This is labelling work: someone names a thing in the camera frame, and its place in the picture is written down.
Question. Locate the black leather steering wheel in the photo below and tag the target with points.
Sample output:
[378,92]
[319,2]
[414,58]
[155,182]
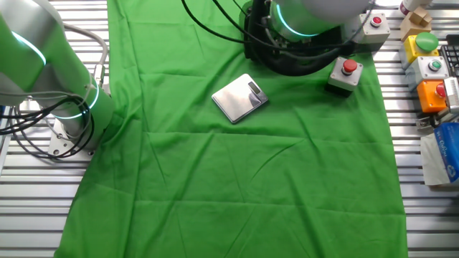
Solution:
[305,68]

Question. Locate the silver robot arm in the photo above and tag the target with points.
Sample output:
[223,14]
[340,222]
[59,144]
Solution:
[315,14]

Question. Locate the silver digital scale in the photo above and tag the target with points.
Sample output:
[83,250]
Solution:
[236,98]

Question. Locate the green cloth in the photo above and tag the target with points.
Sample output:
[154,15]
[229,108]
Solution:
[251,179]

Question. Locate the white box red button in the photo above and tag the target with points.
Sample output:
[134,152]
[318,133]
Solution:
[344,77]
[373,30]

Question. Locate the yellow box green button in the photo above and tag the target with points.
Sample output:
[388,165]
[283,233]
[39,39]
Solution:
[412,50]

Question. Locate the orange box red button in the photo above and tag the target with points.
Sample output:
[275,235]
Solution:
[428,96]

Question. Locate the grey box green button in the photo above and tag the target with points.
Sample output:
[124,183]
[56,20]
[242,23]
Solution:
[425,71]

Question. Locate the wooden block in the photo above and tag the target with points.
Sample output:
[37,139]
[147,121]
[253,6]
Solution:
[412,27]

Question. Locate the blue tissue pack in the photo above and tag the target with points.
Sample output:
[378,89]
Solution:
[446,150]

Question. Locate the black keyboard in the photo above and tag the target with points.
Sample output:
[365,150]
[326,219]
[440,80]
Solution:
[452,57]

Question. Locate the silver ribbed camera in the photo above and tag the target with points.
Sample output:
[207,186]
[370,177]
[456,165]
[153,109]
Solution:
[452,95]

